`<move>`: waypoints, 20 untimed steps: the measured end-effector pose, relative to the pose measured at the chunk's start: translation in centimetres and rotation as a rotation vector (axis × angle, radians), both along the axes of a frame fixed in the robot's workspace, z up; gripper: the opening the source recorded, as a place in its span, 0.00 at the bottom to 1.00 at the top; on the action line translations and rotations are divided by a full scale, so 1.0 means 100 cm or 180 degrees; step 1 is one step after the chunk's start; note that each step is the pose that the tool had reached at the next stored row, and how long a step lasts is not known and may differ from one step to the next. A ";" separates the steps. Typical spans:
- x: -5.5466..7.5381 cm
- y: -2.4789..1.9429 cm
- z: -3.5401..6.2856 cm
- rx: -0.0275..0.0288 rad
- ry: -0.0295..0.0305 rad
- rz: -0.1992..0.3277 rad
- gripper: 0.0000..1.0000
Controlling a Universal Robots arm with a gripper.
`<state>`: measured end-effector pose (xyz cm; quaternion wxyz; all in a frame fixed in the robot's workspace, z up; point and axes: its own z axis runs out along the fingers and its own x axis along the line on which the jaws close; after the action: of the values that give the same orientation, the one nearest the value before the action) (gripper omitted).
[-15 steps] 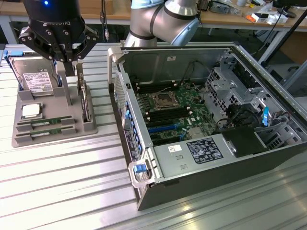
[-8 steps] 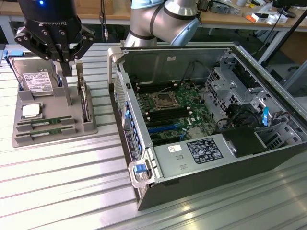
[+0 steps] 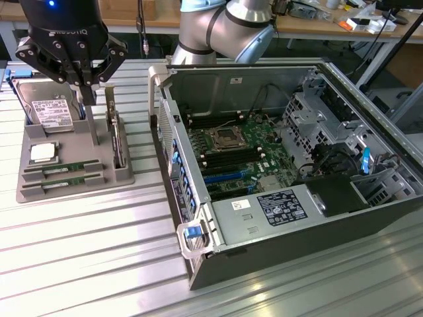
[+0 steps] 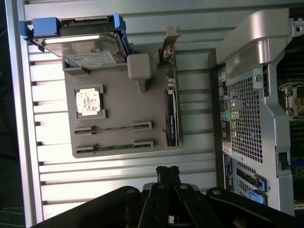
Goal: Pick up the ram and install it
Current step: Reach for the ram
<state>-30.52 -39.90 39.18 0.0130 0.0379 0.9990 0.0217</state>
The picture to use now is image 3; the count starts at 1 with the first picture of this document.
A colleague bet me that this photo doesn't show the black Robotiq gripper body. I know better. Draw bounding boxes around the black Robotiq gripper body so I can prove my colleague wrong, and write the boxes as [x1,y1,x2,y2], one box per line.
[19,0,110,86]

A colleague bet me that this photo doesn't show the black RAM slot bank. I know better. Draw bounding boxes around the black RAM slot bank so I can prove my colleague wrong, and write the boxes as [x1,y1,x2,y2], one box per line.
[197,147,266,173]
[185,110,248,130]

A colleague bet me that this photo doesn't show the green RAM stick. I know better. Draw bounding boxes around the green RAM stick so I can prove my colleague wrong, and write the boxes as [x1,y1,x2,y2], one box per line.
[40,163,89,175]
[40,176,89,190]

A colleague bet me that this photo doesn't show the blue disk carrier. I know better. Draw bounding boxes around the blue disk carrier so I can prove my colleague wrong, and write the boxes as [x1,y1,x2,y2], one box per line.
[4,68,34,116]

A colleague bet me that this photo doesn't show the silver hard disk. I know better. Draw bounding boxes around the silver hard disk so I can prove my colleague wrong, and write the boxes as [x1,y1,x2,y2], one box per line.
[15,80,83,134]

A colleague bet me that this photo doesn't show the silver CPU chip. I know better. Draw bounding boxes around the silver CPU chip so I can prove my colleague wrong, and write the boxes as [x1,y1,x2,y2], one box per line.
[28,143,61,165]

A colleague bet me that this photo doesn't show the grey parts rack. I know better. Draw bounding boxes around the grey parts rack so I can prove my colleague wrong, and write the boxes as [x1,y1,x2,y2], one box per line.
[15,75,136,204]

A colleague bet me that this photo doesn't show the CPU socket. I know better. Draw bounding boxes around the CPU socket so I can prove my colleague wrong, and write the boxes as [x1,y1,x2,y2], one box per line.
[204,126,248,152]

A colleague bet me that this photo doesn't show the blue expansion slot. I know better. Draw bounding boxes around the blue expansion slot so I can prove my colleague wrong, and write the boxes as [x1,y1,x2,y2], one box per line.
[202,170,249,185]

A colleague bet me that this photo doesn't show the green motherboard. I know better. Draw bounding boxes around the green motherboard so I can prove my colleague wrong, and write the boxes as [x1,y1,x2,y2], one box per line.
[186,114,300,202]

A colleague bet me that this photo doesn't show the black expansion slot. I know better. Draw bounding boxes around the black expansion slot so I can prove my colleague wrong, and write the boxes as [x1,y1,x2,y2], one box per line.
[208,184,254,201]

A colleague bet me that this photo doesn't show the wooden workbench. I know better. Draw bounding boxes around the wooden workbench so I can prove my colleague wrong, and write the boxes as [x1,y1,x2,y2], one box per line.
[0,0,423,50]

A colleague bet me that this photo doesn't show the silver chipset heatsink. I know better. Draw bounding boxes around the silver chipset heatsink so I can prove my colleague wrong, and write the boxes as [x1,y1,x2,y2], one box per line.
[258,176,282,193]

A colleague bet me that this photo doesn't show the metal disk bay cage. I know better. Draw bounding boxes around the metal disk bay cage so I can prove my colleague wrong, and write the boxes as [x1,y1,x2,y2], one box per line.
[280,74,367,159]

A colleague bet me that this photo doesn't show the grey power supply unit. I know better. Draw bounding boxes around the grey power supply unit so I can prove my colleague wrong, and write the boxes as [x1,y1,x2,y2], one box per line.
[211,184,331,247]

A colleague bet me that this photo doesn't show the white and orange boxes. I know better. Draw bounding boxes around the white and orange boxes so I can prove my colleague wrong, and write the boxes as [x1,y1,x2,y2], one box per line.
[332,9,397,34]

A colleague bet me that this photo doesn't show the open black PC case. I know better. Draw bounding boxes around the open black PC case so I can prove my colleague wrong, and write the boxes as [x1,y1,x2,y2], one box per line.
[147,57,423,291]

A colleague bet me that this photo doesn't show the black plastic shroud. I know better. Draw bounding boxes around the black plastic shroud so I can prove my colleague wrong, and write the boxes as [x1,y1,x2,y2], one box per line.
[293,174,371,218]

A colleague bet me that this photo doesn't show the blue disk bay lever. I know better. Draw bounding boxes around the blue disk bay lever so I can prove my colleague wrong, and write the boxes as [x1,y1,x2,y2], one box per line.
[361,147,373,175]

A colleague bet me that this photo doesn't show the black carrying case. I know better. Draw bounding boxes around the black carrying case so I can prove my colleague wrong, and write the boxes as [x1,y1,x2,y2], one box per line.
[365,88,414,115]

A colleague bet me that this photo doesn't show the black tripod leg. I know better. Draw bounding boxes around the black tripod leg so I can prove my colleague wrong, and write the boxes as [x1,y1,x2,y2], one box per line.
[359,13,423,94]

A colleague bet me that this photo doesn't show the black monitor stand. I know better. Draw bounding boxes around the black monitor stand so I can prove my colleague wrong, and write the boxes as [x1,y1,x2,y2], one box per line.
[385,0,411,26]

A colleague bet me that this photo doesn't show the hanging black cable with plug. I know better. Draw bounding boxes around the hanging black cable with plug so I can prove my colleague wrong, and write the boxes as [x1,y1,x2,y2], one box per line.
[136,0,150,57]

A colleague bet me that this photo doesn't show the graphics card with metal bracket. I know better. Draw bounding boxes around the graphics card with metal bracket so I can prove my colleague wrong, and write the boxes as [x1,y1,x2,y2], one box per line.
[104,85,128,170]

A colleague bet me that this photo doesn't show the black wire in case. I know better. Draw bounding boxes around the black wire in case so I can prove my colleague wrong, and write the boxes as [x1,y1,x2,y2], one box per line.
[249,83,292,117]

